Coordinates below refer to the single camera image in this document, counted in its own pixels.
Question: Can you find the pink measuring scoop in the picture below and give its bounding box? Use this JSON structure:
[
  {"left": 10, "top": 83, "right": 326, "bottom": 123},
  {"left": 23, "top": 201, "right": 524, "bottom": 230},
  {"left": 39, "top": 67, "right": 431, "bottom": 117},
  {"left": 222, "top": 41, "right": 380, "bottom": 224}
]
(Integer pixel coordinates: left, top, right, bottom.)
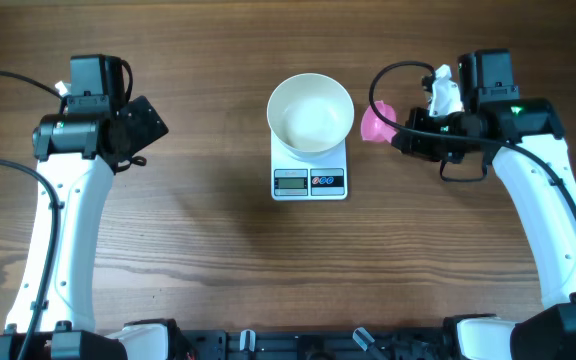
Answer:
[{"left": 360, "top": 101, "right": 397, "bottom": 143}]

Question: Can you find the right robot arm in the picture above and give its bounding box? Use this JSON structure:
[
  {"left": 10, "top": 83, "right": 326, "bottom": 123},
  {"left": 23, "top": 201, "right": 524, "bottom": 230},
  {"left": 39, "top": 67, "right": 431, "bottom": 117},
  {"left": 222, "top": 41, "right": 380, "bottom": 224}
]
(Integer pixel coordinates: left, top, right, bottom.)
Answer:
[{"left": 392, "top": 49, "right": 576, "bottom": 359}]

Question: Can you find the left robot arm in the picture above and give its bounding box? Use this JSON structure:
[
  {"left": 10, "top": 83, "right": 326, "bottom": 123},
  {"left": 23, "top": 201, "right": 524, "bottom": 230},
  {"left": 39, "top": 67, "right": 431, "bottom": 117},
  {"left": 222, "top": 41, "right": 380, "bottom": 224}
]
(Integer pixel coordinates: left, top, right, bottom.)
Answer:
[{"left": 0, "top": 54, "right": 185, "bottom": 359}]

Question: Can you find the white bowl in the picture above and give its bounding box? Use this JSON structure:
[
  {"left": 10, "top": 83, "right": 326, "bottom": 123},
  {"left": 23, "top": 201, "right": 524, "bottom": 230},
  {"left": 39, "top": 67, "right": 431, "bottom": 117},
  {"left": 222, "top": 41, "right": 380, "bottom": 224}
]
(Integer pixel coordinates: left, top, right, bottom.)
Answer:
[{"left": 266, "top": 73, "right": 355, "bottom": 157}]

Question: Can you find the white digital kitchen scale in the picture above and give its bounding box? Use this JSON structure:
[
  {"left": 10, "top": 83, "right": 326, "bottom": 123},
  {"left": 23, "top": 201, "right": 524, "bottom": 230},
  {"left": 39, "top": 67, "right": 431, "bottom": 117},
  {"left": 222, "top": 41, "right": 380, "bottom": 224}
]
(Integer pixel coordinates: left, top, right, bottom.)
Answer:
[{"left": 270, "top": 135, "right": 349, "bottom": 201}]

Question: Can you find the right black cable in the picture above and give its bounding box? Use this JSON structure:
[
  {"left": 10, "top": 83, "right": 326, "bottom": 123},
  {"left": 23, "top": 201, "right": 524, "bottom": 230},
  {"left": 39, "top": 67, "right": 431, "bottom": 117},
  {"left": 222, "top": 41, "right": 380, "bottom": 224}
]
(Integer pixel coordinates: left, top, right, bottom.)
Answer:
[{"left": 368, "top": 60, "right": 576, "bottom": 301}]

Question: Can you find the black cable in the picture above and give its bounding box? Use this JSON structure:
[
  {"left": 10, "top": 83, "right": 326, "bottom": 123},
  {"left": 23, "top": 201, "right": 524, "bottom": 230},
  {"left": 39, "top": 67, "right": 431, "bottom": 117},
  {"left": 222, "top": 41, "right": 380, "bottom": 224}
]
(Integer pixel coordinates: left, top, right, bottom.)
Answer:
[
  {"left": 368, "top": 60, "right": 576, "bottom": 301},
  {"left": 0, "top": 69, "right": 69, "bottom": 360}
]

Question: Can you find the left black cable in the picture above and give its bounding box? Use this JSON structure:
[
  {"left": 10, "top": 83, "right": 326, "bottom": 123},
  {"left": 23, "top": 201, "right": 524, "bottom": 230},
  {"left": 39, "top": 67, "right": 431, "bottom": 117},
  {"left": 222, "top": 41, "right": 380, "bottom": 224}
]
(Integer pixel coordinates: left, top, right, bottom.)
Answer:
[{"left": 0, "top": 69, "right": 69, "bottom": 360}]

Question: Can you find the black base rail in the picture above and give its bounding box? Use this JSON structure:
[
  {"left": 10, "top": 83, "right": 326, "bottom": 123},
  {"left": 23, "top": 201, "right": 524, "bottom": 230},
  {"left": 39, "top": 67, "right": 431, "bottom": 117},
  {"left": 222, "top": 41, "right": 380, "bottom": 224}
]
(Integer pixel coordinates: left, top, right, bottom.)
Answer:
[{"left": 172, "top": 328, "right": 451, "bottom": 360}]

